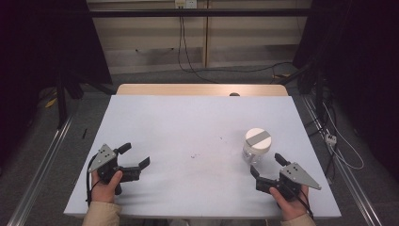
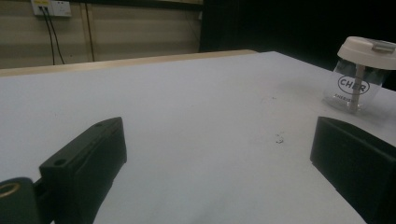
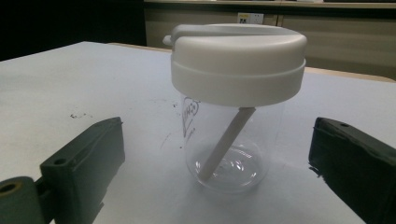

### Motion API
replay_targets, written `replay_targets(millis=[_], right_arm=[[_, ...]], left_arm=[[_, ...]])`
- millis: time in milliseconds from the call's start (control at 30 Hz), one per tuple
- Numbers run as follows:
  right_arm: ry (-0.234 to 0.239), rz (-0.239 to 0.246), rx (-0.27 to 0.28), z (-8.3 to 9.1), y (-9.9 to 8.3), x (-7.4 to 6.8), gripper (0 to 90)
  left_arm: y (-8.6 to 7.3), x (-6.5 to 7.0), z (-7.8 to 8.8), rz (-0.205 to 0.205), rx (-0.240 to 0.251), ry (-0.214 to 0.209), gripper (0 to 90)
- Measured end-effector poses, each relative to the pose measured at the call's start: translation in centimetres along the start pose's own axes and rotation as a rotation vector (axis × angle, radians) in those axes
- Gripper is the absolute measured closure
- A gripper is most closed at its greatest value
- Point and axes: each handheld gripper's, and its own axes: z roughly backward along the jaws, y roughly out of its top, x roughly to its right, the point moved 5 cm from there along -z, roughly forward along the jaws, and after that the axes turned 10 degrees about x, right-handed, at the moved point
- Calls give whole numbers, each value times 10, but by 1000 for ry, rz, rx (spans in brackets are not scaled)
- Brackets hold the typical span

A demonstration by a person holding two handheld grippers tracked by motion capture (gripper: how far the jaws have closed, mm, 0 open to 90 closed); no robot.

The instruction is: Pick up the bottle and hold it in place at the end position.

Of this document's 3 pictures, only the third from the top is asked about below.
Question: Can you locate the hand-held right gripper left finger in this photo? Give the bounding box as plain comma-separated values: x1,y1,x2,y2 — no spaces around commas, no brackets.
39,116,126,224

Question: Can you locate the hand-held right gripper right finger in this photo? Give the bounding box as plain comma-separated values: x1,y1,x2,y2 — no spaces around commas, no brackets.
308,117,396,224

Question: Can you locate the clear glass cup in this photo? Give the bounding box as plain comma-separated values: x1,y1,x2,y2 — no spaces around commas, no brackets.
180,96,285,194

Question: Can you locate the white straw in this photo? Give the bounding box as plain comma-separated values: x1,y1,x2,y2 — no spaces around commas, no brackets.
197,106,257,183

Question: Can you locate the white cup lid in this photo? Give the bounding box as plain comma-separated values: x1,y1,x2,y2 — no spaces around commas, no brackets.
162,23,308,108

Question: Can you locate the white wall outlet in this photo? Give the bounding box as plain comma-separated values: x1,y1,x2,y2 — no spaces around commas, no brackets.
236,12,264,25

